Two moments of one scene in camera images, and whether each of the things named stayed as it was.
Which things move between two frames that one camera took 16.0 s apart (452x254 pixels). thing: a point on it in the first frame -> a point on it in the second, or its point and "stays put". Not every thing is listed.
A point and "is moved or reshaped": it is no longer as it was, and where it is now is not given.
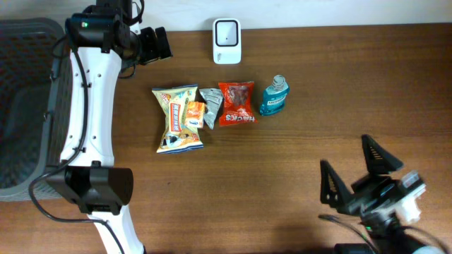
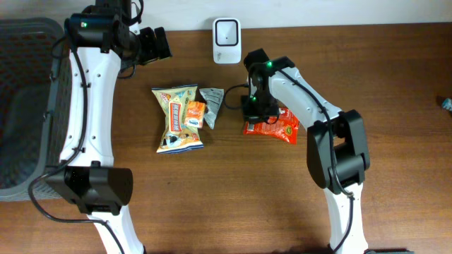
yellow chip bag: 176,137 stays put
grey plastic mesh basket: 36,78 stays put
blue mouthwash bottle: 275,97 is moved or reshaped
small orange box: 195,114 stays put
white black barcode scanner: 227,41 stays put
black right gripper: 369,189 -> 254,118
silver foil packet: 213,98 stays put
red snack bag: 238,104 -> 287,127
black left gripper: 150,44 stays put
